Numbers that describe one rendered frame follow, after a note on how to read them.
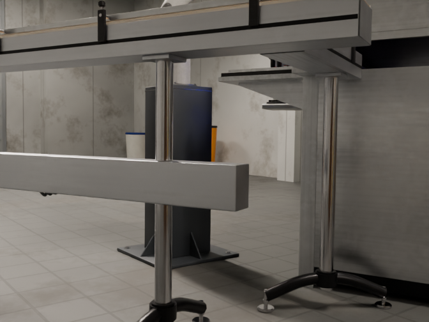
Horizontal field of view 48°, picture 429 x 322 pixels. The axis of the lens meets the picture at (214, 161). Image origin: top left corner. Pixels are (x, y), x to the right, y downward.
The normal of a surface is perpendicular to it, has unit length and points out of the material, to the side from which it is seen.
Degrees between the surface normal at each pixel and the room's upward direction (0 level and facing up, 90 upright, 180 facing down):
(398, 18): 90
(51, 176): 90
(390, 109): 90
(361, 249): 90
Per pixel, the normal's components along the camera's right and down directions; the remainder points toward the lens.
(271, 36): -0.48, 0.04
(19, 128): 0.61, 0.05
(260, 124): -0.79, 0.03
